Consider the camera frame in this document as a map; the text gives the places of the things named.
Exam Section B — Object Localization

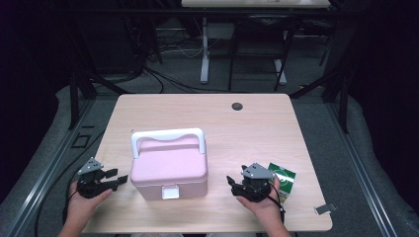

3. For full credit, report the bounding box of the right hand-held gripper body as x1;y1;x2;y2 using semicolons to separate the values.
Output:
234;162;276;202

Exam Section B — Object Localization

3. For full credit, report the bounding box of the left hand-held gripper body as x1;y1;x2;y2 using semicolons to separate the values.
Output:
77;157;115;199

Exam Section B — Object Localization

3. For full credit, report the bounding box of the green packet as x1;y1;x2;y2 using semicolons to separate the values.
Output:
267;162;296;203

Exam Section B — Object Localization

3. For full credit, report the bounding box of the pink box with white handle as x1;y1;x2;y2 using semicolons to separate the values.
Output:
129;127;210;201

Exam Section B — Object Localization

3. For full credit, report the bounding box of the person's left hand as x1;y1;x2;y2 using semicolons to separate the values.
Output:
67;188;114;222

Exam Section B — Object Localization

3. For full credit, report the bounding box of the person's right hand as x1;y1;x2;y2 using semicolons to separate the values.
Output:
236;177;286;229

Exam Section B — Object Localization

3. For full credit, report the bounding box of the person's light grey clothing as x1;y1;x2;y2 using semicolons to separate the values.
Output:
129;232;261;237

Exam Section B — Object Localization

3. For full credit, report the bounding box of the black metal stand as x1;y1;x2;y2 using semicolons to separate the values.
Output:
289;63;351;134
66;70;132;131

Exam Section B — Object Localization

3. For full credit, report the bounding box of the black chair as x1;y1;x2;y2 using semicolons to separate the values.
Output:
227;15;301;93

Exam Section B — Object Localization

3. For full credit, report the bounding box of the white background desk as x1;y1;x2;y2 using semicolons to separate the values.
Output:
181;0;331;85

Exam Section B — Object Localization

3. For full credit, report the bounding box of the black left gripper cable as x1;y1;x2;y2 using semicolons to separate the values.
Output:
61;180;81;226

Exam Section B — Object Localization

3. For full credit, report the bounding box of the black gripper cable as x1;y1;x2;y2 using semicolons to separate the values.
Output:
61;180;81;226
267;188;287;225

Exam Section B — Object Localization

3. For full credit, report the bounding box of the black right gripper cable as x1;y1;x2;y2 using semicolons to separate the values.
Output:
267;188;287;225

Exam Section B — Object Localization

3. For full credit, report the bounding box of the grey aluminium floor rail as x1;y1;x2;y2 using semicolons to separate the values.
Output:
0;98;97;237
325;101;400;237

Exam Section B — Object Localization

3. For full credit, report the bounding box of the bundle of floor cables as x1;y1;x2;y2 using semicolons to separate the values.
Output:
143;63;231;96

